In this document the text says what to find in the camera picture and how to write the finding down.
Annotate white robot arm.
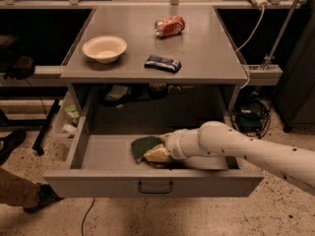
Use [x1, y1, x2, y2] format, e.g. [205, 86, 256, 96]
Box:
[144, 121, 315, 195]

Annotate person's leg brown trousers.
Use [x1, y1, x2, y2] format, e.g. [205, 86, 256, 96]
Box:
[0, 168, 39, 208]

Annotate black drawer handle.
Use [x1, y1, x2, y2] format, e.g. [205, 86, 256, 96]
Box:
[138, 181, 173, 195]

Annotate black stand base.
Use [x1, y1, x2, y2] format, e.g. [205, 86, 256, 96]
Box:
[0, 99, 60, 155]

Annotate blue snack packet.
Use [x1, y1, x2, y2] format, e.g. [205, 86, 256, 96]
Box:
[144, 55, 182, 74]

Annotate crushed red soda can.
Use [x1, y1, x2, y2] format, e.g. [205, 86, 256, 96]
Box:
[155, 16, 185, 37]

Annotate black floor cable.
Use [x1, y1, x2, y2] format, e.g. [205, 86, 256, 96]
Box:
[80, 198, 96, 236]

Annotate metal tripod pole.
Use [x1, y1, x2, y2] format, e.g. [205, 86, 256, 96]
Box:
[260, 0, 299, 70]

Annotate black cable bundle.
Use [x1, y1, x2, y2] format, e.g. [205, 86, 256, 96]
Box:
[229, 95, 273, 140]

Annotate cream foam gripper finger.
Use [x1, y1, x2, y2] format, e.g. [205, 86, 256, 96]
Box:
[144, 144, 171, 163]
[159, 133, 173, 143]

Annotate grey open drawer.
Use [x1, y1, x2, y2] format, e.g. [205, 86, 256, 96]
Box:
[43, 108, 266, 199]

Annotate black shoe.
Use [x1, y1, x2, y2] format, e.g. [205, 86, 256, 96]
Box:
[24, 183, 61, 213]
[0, 129, 27, 165]

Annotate grey metal cabinet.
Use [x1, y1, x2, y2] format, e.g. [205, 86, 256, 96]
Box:
[61, 5, 246, 126]

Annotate green and yellow sponge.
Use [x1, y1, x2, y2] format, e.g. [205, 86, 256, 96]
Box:
[131, 136, 162, 163]

